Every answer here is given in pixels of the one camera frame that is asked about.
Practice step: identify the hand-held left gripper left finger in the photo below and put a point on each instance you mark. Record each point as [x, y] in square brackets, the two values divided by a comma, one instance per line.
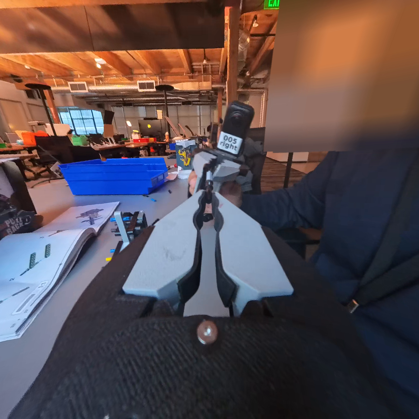
[163, 255]

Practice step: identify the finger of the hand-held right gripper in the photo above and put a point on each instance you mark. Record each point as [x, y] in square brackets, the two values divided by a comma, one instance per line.
[202, 167]
[229, 170]

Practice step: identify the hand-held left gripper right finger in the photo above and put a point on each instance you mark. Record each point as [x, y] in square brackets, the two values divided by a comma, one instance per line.
[255, 262]

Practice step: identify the person's right forearm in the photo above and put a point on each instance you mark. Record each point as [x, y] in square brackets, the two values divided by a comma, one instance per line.
[288, 203]

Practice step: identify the black lego chassis assembly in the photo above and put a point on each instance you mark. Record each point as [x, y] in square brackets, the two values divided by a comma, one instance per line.
[132, 226]

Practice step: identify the open lego instruction booklet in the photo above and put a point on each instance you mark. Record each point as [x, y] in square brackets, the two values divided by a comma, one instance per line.
[39, 262]

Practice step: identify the dark lego set box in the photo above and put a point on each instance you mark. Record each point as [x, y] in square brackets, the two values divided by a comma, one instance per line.
[13, 209]

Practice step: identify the person's right hand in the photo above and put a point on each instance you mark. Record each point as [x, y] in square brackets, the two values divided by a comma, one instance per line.
[230, 193]

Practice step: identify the colourful printed box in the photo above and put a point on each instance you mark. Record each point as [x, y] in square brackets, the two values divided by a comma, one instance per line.
[184, 155]

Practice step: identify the dark computer monitor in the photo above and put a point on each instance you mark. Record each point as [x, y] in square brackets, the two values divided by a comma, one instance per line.
[150, 127]

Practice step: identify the black floor lamp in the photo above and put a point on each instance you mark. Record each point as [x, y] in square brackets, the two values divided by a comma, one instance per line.
[166, 104]
[44, 104]

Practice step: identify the blue plastic bin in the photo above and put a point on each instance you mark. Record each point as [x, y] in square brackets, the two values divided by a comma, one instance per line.
[111, 188]
[111, 168]

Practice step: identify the white ceiling air vent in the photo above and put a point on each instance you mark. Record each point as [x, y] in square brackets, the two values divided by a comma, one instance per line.
[146, 85]
[78, 86]

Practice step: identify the person's torso navy jacket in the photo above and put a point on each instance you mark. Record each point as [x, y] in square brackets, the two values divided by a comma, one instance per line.
[360, 203]

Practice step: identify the green exit sign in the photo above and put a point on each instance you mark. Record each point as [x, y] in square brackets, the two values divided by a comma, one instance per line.
[271, 4]

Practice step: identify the green storage bin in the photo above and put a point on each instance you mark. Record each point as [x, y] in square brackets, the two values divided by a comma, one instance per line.
[79, 140]

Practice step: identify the large paned window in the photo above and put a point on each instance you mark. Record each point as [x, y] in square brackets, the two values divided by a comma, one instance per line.
[80, 121]

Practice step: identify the black office chair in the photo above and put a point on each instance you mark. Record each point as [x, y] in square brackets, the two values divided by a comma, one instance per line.
[52, 150]

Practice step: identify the orange storage bin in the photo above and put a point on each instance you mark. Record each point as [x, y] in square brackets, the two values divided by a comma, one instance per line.
[32, 138]

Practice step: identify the wooden support post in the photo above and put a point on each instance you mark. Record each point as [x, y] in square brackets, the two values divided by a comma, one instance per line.
[233, 55]

